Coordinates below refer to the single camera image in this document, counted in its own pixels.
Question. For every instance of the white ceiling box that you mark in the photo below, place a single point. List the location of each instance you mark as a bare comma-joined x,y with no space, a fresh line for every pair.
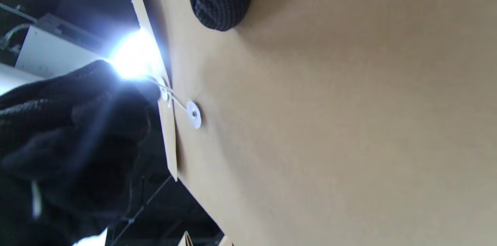
54,52

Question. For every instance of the person's left hand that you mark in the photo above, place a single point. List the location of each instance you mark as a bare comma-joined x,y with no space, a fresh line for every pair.
70,141

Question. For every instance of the brown document pouch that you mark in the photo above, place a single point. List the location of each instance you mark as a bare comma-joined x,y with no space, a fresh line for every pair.
330,122

